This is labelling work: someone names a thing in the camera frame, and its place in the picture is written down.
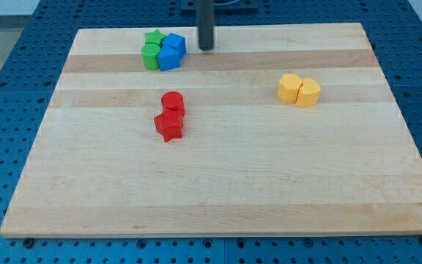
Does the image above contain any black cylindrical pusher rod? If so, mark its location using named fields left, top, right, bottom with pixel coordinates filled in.
left=196, top=0, right=215, bottom=51

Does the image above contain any green cylinder block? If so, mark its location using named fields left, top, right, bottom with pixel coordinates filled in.
left=141, top=43, right=160, bottom=70

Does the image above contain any yellow hexagon block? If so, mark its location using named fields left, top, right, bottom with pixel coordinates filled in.
left=277, top=73, right=303, bottom=103

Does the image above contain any green star block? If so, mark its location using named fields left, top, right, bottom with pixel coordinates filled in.
left=144, top=29, right=167, bottom=47

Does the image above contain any blue triangular block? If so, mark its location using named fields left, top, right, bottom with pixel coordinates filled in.
left=158, top=45, right=181, bottom=71

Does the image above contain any blue cube block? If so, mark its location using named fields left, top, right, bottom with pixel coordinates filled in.
left=162, top=33, right=187, bottom=57

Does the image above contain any red cylinder block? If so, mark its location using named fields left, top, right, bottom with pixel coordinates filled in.
left=161, top=91, right=185, bottom=117

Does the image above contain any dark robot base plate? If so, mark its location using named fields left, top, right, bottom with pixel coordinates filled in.
left=177, top=0, right=259, bottom=13

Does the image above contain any red star block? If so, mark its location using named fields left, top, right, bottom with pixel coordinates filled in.
left=154, top=110, right=183, bottom=142

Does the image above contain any light wooden board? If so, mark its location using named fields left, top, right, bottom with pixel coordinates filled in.
left=0, top=23, right=422, bottom=238

